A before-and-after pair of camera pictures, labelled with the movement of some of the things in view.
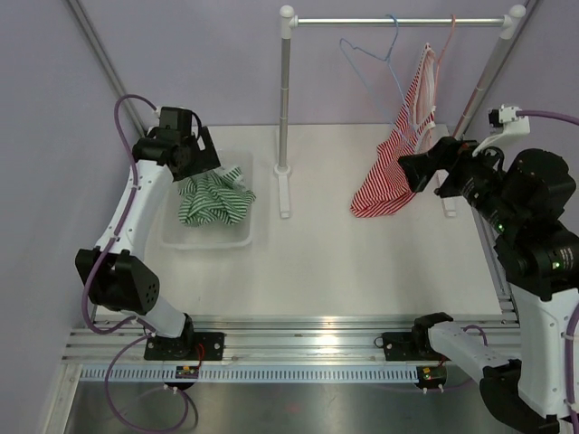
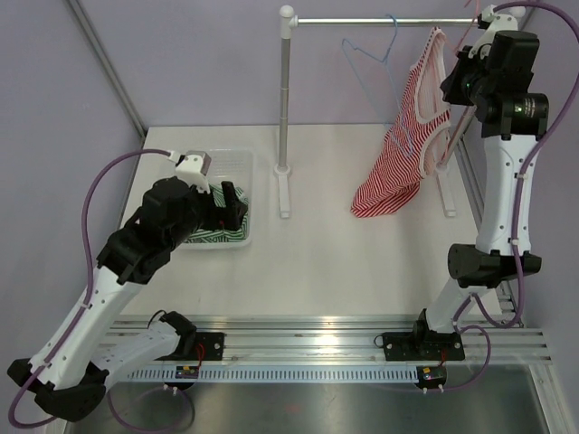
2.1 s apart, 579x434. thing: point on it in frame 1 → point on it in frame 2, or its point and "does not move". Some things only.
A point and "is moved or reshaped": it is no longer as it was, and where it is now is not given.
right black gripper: x=449 y=153 → x=450 y=87
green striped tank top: x=210 y=198 is moved or reshaped
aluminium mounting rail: x=277 y=340 does not move
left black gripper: x=205 y=158 → x=222 y=218
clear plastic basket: x=216 y=235 does not move
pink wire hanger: x=440 y=58 → x=474 y=20
